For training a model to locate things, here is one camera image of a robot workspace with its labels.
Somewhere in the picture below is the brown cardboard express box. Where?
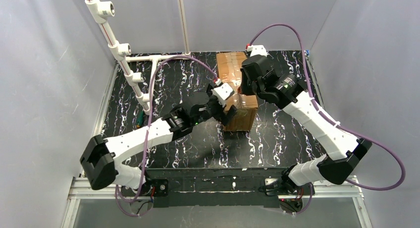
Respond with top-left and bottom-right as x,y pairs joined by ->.
216,52 -> 259,132

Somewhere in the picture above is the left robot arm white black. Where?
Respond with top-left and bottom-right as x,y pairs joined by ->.
80,83 -> 236,190

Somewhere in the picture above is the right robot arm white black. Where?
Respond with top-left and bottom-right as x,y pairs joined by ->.
240,55 -> 372,188

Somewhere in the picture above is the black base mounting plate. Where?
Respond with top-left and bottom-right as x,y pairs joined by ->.
140,168 -> 296,208

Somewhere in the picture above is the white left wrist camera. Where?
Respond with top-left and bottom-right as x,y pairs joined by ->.
211,78 -> 235,108

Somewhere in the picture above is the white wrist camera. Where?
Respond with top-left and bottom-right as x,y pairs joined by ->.
211,78 -> 235,108
246,45 -> 268,57

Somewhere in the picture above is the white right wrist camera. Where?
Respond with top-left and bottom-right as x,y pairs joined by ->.
246,45 -> 268,57

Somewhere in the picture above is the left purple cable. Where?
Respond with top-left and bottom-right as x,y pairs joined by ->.
114,55 -> 219,218

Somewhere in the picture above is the purple cable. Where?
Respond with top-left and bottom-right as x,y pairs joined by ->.
249,23 -> 406,192
114,55 -> 219,218

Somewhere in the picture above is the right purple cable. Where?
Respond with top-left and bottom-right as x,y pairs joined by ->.
249,23 -> 406,192

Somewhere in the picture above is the green handled tool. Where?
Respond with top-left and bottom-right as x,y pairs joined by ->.
135,111 -> 144,129

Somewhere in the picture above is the white pvc pipe frame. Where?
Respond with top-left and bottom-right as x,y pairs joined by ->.
80,0 -> 192,116

